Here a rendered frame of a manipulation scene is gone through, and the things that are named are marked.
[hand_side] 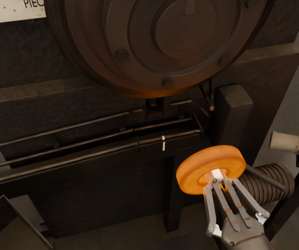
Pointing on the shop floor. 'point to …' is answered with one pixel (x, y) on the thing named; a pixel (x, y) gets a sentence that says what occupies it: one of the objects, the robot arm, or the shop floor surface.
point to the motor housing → (261, 190)
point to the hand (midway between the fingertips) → (212, 167)
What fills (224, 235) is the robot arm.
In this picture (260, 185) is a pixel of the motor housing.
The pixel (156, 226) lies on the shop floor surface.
